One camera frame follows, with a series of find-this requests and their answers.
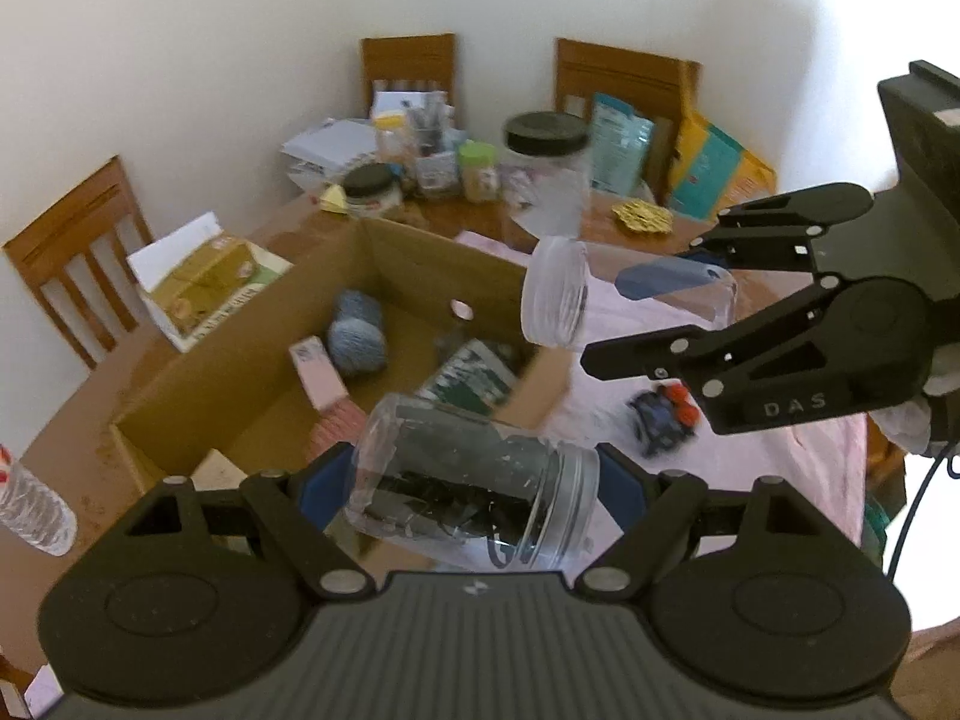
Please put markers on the pink striped packet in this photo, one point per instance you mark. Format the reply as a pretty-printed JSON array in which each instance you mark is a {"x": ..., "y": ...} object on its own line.
[{"x": 341, "y": 427}]

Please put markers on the beige small carton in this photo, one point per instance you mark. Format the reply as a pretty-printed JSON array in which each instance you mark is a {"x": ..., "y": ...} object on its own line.
[{"x": 219, "y": 469}]

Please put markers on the clear plastic water bottle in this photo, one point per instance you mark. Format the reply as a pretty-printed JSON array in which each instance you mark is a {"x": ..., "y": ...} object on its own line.
[{"x": 34, "y": 510}]

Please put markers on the bottle with yellow lid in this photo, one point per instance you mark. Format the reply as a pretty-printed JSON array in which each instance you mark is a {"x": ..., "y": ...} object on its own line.
[{"x": 390, "y": 136}]

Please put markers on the brown cardboard box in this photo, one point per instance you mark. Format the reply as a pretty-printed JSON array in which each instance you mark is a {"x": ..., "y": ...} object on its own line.
[{"x": 247, "y": 397}]

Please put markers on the blue toy with red caps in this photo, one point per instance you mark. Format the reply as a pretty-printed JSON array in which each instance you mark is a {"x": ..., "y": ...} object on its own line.
[{"x": 664, "y": 416}]

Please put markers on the pen holder with pens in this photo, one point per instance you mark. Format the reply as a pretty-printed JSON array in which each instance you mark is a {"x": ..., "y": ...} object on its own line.
[{"x": 429, "y": 124}]

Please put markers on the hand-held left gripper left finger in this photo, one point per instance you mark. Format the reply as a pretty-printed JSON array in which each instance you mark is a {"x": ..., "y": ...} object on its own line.
[{"x": 319, "y": 484}]

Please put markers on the small jar with black lid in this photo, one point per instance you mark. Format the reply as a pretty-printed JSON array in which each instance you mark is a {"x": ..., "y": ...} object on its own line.
[{"x": 371, "y": 191}]

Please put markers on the blue grey yarn ball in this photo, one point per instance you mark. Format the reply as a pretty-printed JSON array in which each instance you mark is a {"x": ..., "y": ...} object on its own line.
[{"x": 360, "y": 330}]

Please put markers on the clear plastic jar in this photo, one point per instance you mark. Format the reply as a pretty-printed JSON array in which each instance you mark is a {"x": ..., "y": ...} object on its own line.
[{"x": 555, "y": 292}]

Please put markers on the teal printed packet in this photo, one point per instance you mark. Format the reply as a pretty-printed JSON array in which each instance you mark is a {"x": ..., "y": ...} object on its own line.
[{"x": 619, "y": 142}]

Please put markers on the yellow sticky notes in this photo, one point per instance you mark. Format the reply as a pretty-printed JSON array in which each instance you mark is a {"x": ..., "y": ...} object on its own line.
[{"x": 334, "y": 199}]

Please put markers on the dark green printed box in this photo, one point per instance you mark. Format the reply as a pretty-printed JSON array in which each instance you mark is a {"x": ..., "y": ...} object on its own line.
[{"x": 469, "y": 379}]

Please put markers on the yellow and teal bag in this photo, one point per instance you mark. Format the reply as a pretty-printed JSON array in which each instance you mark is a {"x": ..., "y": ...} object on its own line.
[{"x": 712, "y": 165}]

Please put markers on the person's right hand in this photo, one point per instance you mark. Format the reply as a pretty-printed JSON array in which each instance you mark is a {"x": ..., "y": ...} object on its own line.
[{"x": 919, "y": 424}]

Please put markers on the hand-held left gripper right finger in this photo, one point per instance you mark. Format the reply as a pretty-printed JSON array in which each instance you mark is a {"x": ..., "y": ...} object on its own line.
[{"x": 622, "y": 481}]

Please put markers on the pink cloth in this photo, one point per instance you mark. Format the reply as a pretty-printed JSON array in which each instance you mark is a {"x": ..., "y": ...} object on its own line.
[{"x": 765, "y": 457}]

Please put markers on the wooden slatted chair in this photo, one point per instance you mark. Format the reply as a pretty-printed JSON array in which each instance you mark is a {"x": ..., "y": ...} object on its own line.
[{"x": 71, "y": 255}]

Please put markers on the yellow crochet doily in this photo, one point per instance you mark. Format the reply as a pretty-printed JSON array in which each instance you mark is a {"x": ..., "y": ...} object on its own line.
[{"x": 641, "y": 216}]

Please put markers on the small clear container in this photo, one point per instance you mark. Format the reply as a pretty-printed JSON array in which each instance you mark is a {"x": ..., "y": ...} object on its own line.
[{"x": 436, "y": 178}]

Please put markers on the pink box with green label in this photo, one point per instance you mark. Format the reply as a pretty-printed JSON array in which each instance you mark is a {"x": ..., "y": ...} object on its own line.
[{"x": 319, "y": 375}]

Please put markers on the large clear jar black lid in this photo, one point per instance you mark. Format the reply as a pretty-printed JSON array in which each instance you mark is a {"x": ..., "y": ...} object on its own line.
[{"x": 544, "y": 165}]

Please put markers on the clear jar with black clips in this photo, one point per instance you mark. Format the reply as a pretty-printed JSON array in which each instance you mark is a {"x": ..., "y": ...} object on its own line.
[{"x": 465, "y": 487}]

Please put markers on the pile of white papers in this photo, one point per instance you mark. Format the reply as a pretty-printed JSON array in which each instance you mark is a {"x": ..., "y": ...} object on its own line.
[{"x": 326, "y": 146}]

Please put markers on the container with green lid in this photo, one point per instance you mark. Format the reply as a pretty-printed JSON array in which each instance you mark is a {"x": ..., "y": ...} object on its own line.
[{"x": 478, "y": 172}]

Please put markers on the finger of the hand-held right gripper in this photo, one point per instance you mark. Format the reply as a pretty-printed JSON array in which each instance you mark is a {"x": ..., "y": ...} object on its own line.
[
  {"x": 675, "y": 349},
  {"x": 667, "y": 279}
]

